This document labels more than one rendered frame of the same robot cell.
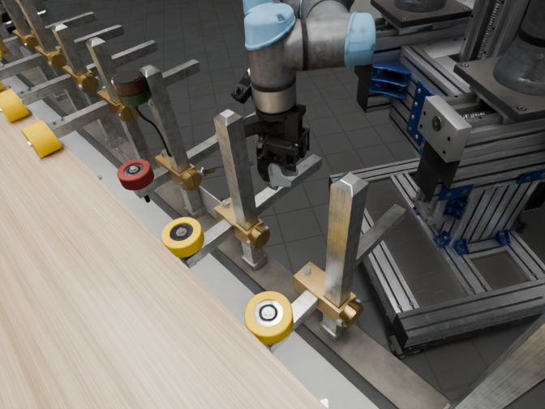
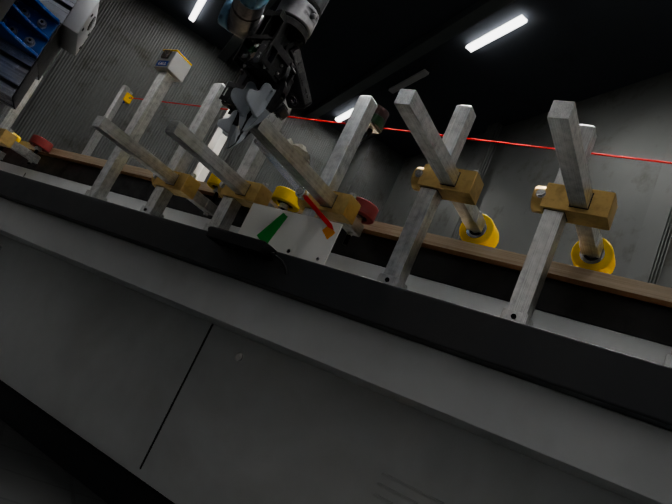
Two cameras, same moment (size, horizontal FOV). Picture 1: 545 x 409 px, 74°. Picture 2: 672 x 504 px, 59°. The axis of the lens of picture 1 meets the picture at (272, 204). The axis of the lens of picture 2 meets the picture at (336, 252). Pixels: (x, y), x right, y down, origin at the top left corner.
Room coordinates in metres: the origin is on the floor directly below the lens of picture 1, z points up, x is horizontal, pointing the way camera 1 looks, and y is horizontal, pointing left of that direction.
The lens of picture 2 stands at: (1.95, -0.03, 0.45)
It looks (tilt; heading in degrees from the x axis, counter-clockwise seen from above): 14 degrees up; 165
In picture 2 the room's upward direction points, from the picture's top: 25 degrees clockwise
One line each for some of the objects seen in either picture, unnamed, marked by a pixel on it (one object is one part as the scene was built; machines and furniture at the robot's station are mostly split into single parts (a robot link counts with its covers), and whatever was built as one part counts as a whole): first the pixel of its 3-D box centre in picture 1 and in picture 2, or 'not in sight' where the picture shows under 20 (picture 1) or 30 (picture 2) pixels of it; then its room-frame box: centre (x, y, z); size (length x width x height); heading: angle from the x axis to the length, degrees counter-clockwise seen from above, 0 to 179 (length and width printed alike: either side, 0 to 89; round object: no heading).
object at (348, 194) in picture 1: (338, 279); (183, 156); (0.33, -0.10, 0.89); 0.04 x 0.04 x 0.48; 40
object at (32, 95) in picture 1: (88, 71); (581, 196); (1.15, 0.54, 0.95); 0.50 x 0.04 x 0.04; 130
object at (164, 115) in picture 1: (178, 160); (328, 184); (0.72, 0.22, 0.89); 0.04 x 0.04 x 0.48; 40
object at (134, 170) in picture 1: (140, 185); (354, 223); (0.68, 0.32, 0.85); 0.08 x 0.08 x 0.11
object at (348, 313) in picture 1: (327, 294); (174, 183); (0.35, -0.09, 0.81); 0.14 x 0.06 x 0.05; 40
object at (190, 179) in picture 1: (178, 170); (328, 205); (0.73, 0.24, 0.85); 0.14 x 0.06 x 0.05; 40
